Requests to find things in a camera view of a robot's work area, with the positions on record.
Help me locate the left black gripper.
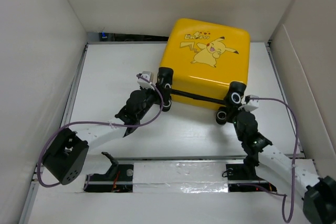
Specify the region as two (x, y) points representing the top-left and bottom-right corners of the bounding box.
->
(138, 84), (172, 121)

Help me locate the yellow Pikachu suitcase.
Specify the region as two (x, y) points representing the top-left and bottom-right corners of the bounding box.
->
(158, 18), (250, 125)

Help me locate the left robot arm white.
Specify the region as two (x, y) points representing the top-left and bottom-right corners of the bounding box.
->
(37, 88), (164, 188)

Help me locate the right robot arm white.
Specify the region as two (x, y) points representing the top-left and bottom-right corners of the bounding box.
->
(233, 111), (335, 223)

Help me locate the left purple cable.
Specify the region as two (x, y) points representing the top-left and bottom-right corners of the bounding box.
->
(36, 74), (165, 188)

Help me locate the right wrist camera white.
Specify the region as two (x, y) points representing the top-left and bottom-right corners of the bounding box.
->
(238, 95), (259, 112)

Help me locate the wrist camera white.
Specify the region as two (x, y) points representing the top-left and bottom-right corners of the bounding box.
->
(137, 71), (154, 90)
(238, 95), (259, 112)

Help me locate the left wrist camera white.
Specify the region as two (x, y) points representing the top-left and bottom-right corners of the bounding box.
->
(137, 71), (154, 90)

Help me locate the aluminium front rail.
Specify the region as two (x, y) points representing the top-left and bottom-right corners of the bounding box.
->
(31, 155), (305, 185)

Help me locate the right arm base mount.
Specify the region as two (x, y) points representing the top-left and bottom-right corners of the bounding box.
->
(222, 163), (277, 193)

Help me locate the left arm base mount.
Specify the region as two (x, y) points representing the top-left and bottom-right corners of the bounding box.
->
(83, 152), (134, 193)

